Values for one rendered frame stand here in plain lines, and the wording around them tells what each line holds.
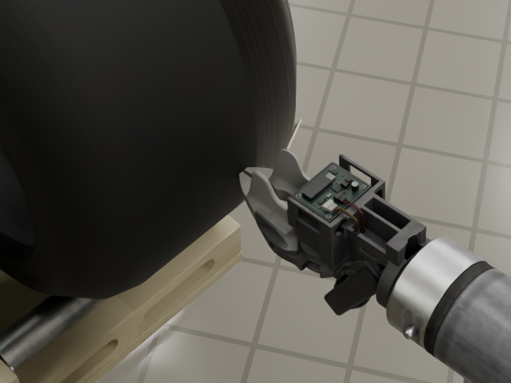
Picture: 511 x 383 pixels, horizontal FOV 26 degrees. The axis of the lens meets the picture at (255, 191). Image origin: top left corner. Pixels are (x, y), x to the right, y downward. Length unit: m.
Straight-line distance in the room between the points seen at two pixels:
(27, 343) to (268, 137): 0.38
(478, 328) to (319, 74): 1.90
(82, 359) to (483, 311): 0.56
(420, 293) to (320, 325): 1.41
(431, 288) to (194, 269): 0.51
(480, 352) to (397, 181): 1.67
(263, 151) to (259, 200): 0.06
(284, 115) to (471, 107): 1.67
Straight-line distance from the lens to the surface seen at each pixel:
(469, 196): 2.54
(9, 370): 1.21
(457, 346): 0.90
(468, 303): 0.90
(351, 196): 0.96
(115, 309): 1.33
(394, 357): 2.29
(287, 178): 1.04
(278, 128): 1.07
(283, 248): 1.00
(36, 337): 1.26
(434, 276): 0.91
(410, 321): 0.93
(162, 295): 1.35
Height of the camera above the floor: 1.99
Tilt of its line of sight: 53 degrees down
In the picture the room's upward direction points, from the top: straight up
